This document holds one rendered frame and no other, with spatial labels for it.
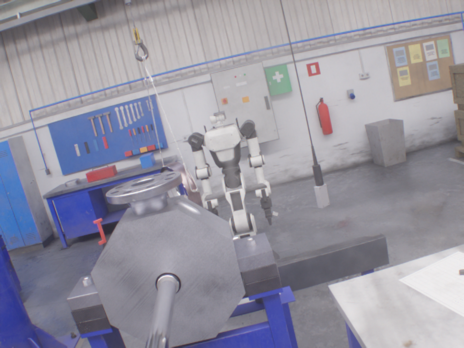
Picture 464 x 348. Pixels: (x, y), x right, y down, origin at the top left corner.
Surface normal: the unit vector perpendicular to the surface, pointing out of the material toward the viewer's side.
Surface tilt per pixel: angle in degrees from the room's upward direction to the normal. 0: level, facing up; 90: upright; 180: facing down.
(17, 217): 90
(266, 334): 90
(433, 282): 0
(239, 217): 66
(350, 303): 0
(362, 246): 90
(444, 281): 0
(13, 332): 90
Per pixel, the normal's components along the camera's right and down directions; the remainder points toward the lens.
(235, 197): -0.07, 0.07
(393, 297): -0.22, -0.95
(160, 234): 0.09, 0.21
